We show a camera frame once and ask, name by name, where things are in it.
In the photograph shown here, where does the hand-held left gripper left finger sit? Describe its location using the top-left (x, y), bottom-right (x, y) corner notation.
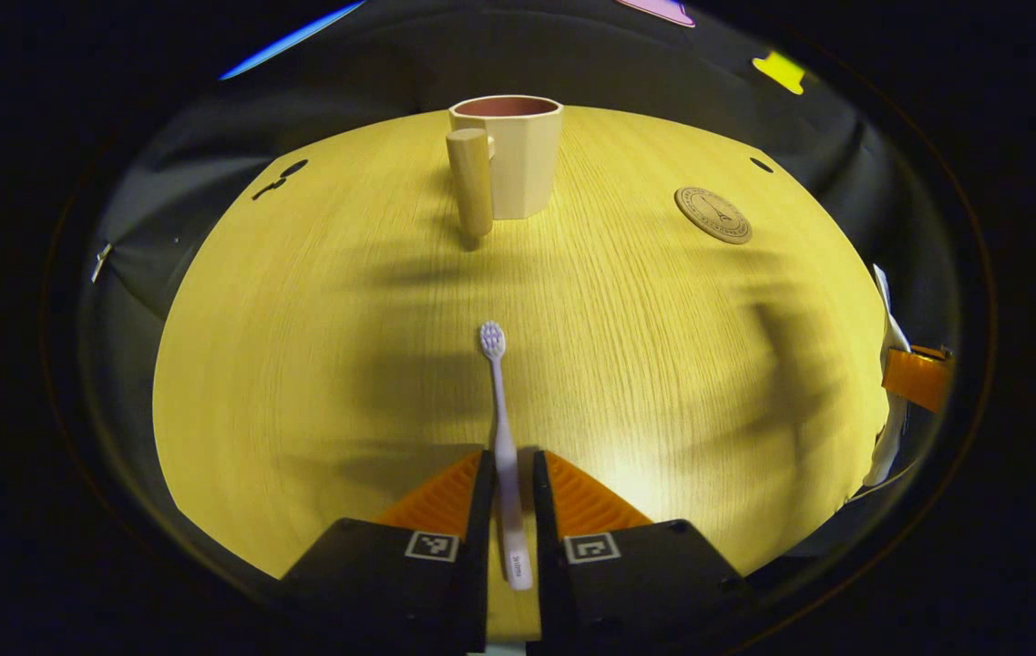
top-left (281, 449), bottom-right (496, 655)

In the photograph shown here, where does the white toothpaste tube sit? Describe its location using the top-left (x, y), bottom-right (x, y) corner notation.
top-left (862, 264), bottom-right (915, 488)

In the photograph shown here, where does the cream cup with wooden handle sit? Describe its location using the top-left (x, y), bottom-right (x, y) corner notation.
top-left (446, 95), bottom-right (565, 241)

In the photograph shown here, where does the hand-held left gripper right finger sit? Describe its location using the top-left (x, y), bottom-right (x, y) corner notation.
top-left (531, 449), bottom-right (760, 655)

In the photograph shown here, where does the round brown coaster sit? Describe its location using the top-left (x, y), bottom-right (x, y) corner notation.
top-left (674, 187), bottom-right (753, 245)

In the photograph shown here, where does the white toothbrush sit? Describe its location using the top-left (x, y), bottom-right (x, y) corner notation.
top-left (478, 321), bottom-right (535, 591)

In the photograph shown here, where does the wooden desktop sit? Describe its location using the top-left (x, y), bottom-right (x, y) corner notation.
top-left (151, 105), bottom-right (892, 643)

